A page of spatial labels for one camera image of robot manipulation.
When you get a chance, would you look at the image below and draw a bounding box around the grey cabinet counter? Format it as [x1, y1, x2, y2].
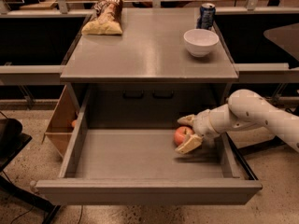
[61, 8, 238, 129]

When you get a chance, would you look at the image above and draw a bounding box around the blue soda can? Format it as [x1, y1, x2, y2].
[196, 3, 216, 30]

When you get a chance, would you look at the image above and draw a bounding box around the red apple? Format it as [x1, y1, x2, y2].
[174, 126, 194, 146]

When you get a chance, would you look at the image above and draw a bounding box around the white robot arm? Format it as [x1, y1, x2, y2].
[176, 90, 299, 154]

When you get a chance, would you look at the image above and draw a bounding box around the black chair base left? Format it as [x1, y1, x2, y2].
[0, 110, 60, 224]

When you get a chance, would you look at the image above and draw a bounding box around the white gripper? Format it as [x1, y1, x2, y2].
[176, 109, 219, 154]

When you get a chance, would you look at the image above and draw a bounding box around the brown yellow chip bag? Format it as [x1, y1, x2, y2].
[81, 0, 123, 35]

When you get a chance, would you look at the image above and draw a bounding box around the open grey top drawer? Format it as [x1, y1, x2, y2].
[36, 91, 263, 205]

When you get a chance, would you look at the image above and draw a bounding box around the small orange ball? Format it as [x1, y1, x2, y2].
[71, 119, 77, 128]

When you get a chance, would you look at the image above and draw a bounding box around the black stand legs right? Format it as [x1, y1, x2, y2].
[239, 136, 284, 155]

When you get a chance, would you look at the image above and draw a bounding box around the white ceramic bowl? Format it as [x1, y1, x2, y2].
[183, 29, 220, 57]

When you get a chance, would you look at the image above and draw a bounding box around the wooden side box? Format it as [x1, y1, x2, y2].
[44, 87, 77, 157]

